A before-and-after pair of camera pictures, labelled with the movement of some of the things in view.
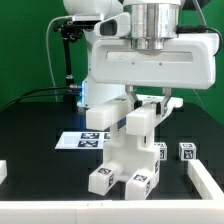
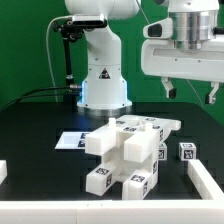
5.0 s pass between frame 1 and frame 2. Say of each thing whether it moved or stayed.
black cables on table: stayed
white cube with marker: stayed
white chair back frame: moved
